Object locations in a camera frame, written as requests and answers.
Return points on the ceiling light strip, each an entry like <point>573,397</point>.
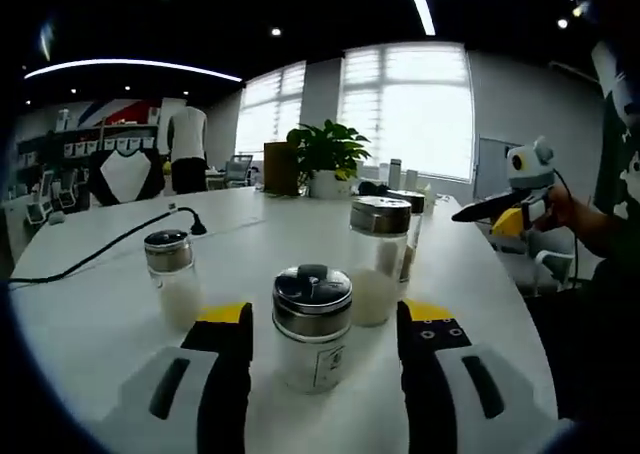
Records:
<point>135,63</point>
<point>420,4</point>

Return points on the shelf of white storage bins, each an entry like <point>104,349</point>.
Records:
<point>90,146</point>

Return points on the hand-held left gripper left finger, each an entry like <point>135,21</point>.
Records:
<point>225,374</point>

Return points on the tall seasoning bottle white contents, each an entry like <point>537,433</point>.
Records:
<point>380,224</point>

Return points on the white chest device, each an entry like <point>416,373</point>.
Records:
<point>612,74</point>

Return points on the whiteboard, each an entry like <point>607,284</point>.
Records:
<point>492,166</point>

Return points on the brown paper bag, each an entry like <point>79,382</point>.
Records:
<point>280,169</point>

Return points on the person's right hand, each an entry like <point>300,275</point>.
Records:
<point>562,211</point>

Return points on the small grey pouch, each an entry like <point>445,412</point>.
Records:
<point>57,218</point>

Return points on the tall seasoning bottle brown contents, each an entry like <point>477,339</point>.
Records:
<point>416,234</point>

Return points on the white office chair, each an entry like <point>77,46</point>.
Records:
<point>545,261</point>

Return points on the green potted plant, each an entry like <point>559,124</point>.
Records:
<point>330,146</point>

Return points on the person's green printed shirt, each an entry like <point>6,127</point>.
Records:
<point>617,174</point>

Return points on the short glass seasoning bottle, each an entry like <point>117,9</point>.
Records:
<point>310,314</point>
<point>170,259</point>

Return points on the tall white flask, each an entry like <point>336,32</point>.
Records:
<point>396,170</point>

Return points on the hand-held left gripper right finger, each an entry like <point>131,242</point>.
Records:
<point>425,374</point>

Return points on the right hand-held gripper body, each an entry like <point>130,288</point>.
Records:
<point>530,166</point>

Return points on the small yellow flower plant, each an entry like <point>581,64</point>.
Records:
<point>167,168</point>

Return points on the grey office chair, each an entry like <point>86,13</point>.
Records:
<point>239,170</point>

